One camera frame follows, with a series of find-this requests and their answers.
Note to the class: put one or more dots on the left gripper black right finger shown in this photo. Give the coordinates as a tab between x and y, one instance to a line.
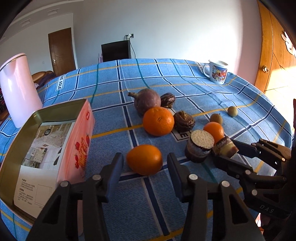
231	217

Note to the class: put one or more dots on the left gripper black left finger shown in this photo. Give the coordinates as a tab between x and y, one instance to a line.
58	220

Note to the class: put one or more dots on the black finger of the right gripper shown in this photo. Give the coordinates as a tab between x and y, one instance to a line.
246	149
232	167

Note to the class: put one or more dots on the small orange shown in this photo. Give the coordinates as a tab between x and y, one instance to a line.
215	129

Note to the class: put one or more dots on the green-brown round kiwi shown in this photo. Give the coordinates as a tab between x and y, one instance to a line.
232	111

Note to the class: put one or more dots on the brown kiwi fruit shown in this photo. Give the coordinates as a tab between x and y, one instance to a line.
216	118

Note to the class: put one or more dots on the large orange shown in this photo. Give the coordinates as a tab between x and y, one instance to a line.
158	121

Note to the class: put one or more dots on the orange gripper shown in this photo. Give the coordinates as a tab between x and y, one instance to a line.
145	160

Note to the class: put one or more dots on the purple round fruit with stem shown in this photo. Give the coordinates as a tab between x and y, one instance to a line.
145	99

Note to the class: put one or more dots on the pink tin box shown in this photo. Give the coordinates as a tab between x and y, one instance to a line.
51	147

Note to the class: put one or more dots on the brass door knob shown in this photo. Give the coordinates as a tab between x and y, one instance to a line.
265	69

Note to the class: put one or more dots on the orange wooden door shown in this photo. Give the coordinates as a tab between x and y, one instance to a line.
274	53

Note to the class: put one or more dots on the colourful printed white mug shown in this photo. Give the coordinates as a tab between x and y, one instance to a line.
216	71

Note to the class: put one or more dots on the white rabbit door sticker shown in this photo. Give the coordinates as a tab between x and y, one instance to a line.
288	43

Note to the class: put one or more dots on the pink electric kettle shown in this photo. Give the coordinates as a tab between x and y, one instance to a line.
19	91

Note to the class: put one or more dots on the brown leather sofa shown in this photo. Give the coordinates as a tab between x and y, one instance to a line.
42	77

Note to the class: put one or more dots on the black television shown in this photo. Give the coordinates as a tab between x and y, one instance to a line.
116	50

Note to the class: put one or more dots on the dark brown interior door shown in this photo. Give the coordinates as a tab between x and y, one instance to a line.
61	51

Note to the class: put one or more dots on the white wall socket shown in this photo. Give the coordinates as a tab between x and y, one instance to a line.
128	37

